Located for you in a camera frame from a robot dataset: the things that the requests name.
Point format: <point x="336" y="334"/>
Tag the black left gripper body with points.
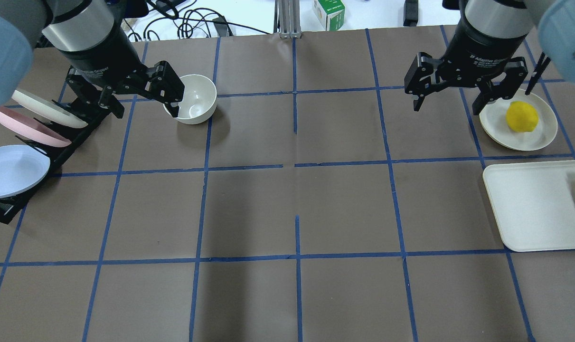
<point x="108" y="61"/>

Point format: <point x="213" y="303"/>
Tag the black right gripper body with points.
<point x="483" y="49"/>

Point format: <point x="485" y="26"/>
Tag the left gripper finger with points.
<point x="91" y="100"/>
<point x="164" y="86"/>

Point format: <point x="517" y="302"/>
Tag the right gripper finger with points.
<point x="421" y="79"/>
<point x="515" y="71"/>

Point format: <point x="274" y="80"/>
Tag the white ceramic bowl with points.
<point x="199" y="100"/>

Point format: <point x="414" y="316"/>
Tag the yellow lemon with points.
<point x="522" y="117"/>

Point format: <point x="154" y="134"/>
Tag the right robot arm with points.
<point x="554" y="21"/>

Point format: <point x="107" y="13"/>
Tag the cream plate in rack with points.
<point x="47" y="109"/>

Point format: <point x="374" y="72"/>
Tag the round cream plate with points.
<point x="493" y="120"/>

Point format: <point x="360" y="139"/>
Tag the pink plate in rack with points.
<point x="30" y="128"/>

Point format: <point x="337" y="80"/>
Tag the green white carton box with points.
<point x="330" y="14"/>

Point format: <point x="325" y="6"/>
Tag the light blue plate in rack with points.
<point x="21" y="168"/>

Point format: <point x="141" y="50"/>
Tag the rectangular cream tray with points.
<point x="533" y="204"/>

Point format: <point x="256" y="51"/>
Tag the black dish rack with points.
<point x="43" y="149"/>

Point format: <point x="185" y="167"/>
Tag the aluminium frame post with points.
<point x="287" y="19"/>

